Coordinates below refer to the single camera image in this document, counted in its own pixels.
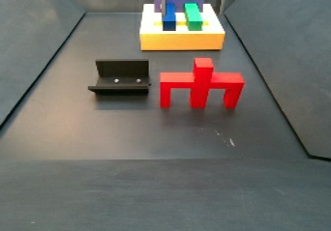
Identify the red m-shaped block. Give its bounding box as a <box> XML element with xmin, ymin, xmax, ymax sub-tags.
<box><xmin>160</xmin><ymin>58</ymin><xmax>244</xmax><ymax>108</ymax></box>

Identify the yellow wooden board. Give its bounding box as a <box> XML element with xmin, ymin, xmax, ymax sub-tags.
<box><xmin>139</xmin><ymin>4</ymin><xmax>225</xmax><ymax>51</ymax></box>

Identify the green rectangular block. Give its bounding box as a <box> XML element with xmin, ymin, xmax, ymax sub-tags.
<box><xmin>183</xmin><ymin>3</ymin><xmax>202</xmax><ymax>31</ymax></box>

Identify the blue rectangular block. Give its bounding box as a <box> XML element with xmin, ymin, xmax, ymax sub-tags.
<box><xmin>163</xmin><ymin>3</ymin><xmax>175</xmax><ymax>31</ymax></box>

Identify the black angled bracket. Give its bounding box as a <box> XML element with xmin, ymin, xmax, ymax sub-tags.
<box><xmin>88</xmin><ymin>59</ymin><xmax>150</xmax><ymax>95</ymax></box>

